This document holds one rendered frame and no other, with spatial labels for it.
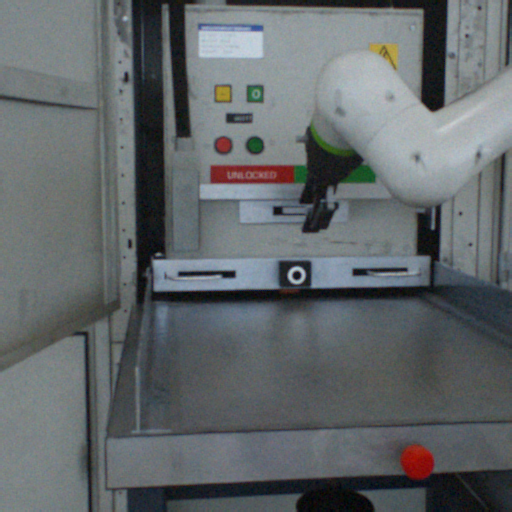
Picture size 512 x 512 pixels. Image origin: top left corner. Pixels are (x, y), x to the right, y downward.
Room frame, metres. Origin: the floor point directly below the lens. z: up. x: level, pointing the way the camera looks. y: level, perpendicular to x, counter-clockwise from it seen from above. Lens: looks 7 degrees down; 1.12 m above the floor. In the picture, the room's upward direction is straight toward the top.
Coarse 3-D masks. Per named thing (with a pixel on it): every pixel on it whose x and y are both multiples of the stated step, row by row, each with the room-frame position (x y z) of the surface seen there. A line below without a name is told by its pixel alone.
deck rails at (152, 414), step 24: (456, 288) 1.40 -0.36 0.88; (480, 288) 1.29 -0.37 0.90; (504, 288) 1.20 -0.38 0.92; (144, 312) 1.02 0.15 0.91; (168, 312) 1.34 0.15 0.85; (456, 312) 1.34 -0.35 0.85; (480, 312) 1.29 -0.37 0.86; (504, 312) 1.20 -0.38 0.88; (144, 336) 0.96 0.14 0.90; (168, 336) 1.16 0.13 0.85; (504, 336) 1.16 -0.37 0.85; (144, 360) 0.94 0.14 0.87; (168, 360) 1.02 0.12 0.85; (144, 384) 0.91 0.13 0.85; (168, 384) 0.91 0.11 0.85; (144, 408) 0.82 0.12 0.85; (168, 408) 0.82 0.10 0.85; (144, 432) 0.75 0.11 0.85; (168, 432) 0.76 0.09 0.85
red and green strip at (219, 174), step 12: (216, 168) 1.49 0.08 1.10; (228, 168) 1.49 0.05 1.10; (240, 168) 1.49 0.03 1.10; (252, 168) 1.49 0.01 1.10; (264, 168) 1.50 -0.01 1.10; (276, 168) 1.50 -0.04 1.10; (288, 168) 1.50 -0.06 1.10; (300, 168) 1.50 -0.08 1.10; (360, 168) 1.52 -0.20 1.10; (216, 180) 1.49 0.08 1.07; (228, 180) 1.49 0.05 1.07; (240, 180) 1.49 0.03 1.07; (252, 180) 1.49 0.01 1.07; (264, 180) 1.50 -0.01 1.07; (276, 180) 1.50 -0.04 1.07; (288, 180) 1.50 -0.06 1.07; (300, 180) 1.50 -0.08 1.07; (348, 180) 1.52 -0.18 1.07; (360, 180) 1.52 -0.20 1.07; (372, 180) 1.52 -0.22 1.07
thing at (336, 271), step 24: (192, 264) 1.47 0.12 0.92; (216, 264) 1.47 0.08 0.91; (240, 264) 1.48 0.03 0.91; (264, 264) 1.48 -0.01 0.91; (312, 264) 1.50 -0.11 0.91; (336, 264) 1.50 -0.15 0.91; (360, 264) 1.51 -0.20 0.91; (384, 264) 1.51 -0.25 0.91; (192, 288) 1.47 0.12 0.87; (216, 288) 1.47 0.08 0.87; (240, 288) 1.48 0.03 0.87; (264, 288) 1.49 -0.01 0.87
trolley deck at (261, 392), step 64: (128, 320) 1.27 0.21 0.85; (192, 320) 1.29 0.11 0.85; (256, 320) 1.29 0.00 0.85; (320, 320) 1.29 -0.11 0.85; (384, 320) 1.29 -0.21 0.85; (448, 320) 1.29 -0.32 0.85; (128, 384) 0.92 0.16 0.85; (192, 384) 0.92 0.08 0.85; (256, 384) 0.92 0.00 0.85; (320, 384) 0.92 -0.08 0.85; (384, 384) 0.92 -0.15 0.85; (448, 384) 0.93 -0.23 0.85; (128, 448) 0.75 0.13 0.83; (192, 448) 0.76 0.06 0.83; (256, 448) 0.77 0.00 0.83; (320, 448) 0.77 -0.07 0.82; (384, 448) 0.78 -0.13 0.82; (448, 448) 0.79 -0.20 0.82
